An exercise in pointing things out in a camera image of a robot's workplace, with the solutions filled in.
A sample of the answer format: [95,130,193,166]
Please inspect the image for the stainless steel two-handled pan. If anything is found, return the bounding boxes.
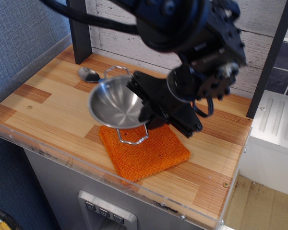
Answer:
[87,66,149,145]

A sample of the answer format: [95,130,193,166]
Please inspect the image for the dark support post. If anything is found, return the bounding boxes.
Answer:
[66,0,92,64]
[246,0,288,119]

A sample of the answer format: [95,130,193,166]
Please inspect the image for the dark right support post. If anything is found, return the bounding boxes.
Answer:
[246,0,288,119]

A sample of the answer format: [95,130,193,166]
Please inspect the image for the orange folded cloth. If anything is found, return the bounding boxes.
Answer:
[99,125,191,185]

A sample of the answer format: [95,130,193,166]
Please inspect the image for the yellow object at bottom corner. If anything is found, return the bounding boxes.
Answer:
[0,222,12,230]

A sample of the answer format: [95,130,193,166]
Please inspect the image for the grey cabinet with dispenser panel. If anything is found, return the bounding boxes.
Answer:
[25,149,220,230]

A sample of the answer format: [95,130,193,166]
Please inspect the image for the black braided cable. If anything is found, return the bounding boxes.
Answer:
[39,0,140,35]

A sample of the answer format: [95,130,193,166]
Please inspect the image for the clear acrylic table edge guard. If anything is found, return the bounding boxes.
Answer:
[0,116,252,230]

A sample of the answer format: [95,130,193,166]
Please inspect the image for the blue-handled metal spoon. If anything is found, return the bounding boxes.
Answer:
[78,67,104,83]

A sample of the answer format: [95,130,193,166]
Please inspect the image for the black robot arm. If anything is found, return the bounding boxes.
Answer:
[127,0,246,137]

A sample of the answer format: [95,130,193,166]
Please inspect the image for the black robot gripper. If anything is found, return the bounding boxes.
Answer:
[127,71,203,138]

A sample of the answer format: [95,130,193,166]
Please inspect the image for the white ribbed radiator cover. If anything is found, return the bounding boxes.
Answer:
[239,91,288,194]

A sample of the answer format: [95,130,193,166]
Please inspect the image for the dark left support post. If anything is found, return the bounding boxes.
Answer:
[66,0,92,64]

